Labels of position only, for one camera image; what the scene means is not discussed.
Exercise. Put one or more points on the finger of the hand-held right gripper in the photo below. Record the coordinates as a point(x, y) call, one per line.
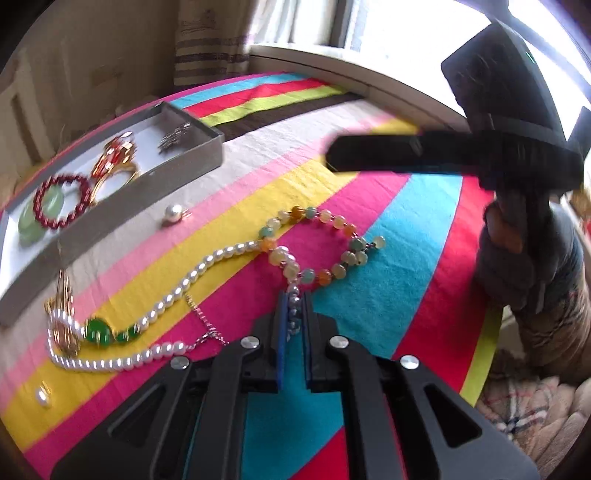
point(392, 152)

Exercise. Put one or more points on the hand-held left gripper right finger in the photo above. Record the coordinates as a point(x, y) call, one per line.
point(308, 350)

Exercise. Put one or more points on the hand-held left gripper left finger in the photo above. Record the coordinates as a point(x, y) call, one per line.
point(280, 350)

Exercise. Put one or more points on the grey bead strand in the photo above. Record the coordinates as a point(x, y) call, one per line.
point(294, 309)

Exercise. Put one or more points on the silver brooch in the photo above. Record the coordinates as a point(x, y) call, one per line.
point(175, 136)

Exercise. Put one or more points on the gold ornament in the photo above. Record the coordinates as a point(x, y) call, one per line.
point(64, 318)

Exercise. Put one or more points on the grey cardboard box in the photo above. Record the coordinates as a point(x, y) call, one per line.
point(138, 184)

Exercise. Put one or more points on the gold bangle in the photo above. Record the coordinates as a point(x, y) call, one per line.
point(127, 171)

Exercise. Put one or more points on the red coral brooch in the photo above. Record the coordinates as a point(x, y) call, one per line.
point(115, 152)

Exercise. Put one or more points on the green jade bangle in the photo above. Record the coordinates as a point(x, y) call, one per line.
point(51, 204)

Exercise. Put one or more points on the person's right forearm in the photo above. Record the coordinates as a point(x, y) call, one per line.
point(561, 277)

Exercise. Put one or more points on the person's right hand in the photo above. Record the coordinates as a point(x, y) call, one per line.
point(503, 228)

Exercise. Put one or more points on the white window sill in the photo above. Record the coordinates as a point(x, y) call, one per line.
point(360, 76)

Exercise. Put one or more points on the window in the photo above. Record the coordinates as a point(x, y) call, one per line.
point(415, 27)

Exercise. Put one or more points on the pearl earring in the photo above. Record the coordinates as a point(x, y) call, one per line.
point(174, 214)
point(44, 397)

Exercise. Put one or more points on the patterned curtain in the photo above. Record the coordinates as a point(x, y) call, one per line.
point(207, 41)

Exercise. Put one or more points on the plaid cloth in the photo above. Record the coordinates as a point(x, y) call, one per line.
point(531, 406)

